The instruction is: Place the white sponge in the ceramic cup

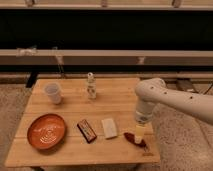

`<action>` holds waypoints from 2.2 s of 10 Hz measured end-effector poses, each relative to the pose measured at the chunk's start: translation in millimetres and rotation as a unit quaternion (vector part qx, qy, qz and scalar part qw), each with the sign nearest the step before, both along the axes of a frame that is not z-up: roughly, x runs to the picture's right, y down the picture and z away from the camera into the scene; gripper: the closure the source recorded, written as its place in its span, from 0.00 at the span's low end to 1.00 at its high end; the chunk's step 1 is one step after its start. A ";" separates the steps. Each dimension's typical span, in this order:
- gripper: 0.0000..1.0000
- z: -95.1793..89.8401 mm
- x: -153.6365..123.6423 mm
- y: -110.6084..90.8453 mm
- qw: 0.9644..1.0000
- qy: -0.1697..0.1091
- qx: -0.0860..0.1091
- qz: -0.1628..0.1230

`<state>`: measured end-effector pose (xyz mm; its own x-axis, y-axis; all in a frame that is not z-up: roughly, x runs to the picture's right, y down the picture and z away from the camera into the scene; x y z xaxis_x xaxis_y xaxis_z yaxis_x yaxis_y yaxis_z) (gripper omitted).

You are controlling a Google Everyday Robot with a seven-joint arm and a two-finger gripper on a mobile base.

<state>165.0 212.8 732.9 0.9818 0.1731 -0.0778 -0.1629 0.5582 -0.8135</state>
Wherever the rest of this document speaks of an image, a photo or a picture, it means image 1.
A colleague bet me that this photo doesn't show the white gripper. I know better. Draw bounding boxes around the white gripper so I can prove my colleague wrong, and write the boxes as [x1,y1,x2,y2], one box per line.
[134,111,153,144]

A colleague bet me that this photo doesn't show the white sponge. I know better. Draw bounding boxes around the white sponge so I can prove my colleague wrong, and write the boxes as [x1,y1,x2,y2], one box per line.
[102,118,118,139]

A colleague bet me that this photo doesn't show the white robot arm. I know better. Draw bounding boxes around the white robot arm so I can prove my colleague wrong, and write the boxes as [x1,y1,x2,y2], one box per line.
[135,78,213,125]

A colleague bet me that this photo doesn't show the wooden table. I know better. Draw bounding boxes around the wooden table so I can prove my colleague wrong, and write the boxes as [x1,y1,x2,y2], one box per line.
[5,78,160,167]

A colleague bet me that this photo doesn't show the dark rectangular box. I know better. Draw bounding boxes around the dark rectangular box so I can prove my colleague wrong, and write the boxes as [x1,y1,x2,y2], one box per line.
[77,119,97,143]

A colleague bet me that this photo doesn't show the black cable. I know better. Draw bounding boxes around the black cable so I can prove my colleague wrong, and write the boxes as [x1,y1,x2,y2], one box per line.
[202,82,213,96]

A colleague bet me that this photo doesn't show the grey metal rail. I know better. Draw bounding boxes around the grey metal rail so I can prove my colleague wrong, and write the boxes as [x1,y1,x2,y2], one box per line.
[0,49,213,66]

